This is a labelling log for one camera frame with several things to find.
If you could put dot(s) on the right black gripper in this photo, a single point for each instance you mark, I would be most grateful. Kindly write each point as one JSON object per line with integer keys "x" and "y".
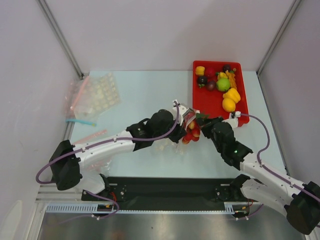
{"x": 206, "y": 126}

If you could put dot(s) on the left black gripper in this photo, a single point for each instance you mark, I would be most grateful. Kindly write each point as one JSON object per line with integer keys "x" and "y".
{"x": 180, "y": 132}

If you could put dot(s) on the lychee bunch with leaves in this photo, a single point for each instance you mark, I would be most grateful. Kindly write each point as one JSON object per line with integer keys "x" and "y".
{"x": 192, "y": 128}

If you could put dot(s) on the clear zip bag with pattern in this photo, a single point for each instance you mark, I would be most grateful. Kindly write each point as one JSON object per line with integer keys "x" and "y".
{"x": 166, "y": 144}

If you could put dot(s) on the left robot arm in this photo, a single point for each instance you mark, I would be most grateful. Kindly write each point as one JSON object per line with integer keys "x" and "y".
{"x": 70, "y": 163}

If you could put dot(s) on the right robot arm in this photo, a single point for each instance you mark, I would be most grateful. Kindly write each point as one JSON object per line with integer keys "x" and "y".
{"x": 297, "y": 201}

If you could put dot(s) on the blue zip bag strip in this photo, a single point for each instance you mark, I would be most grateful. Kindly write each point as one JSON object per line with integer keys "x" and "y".
{"x": 85, "y": 122}

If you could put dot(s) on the pink zip bag front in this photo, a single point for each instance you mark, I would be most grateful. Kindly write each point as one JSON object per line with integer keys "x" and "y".
{"x": 90, "y": 137}

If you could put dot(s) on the pink zip bag stack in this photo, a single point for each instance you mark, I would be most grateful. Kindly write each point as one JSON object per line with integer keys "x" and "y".
{"x": 92, "y": 96}

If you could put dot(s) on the yellow lemon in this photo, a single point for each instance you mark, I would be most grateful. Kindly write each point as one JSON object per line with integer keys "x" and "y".
{"x": 228, "y": 105}

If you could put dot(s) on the red plastic tray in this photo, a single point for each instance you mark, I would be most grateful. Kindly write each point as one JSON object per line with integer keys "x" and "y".
{"x": 210, "y": 102}

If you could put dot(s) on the purple passion fruit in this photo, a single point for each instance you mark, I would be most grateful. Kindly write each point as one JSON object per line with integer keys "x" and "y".
{"x": 211, "y": 85}

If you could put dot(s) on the yellow bell pepper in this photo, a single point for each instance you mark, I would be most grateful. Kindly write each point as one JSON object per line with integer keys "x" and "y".
{"x": 232, "y": 94}

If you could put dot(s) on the green apple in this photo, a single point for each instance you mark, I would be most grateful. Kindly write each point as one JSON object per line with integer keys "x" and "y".
{"x": 223, "y": 85}

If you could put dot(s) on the dark mangosteen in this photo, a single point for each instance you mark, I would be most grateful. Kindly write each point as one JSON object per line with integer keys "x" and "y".
{"x": 202, "y": 81}

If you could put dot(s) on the orange small bell pepper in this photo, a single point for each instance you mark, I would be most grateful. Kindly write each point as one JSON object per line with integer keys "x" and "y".
{"x": 200, "y": 71}

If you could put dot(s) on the dark red plum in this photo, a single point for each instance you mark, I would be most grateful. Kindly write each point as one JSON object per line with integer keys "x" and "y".
{"x": 226, "y": 68}

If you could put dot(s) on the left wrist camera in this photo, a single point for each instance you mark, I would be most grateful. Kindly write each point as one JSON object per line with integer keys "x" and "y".
{"x": 182, "y": 113}

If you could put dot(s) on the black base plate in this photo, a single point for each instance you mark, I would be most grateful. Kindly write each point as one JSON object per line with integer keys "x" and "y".
{"x": 169, "y": 194}

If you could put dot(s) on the white cable duct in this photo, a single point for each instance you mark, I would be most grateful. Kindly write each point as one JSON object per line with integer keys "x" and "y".
{"x": 92, "y": 208}

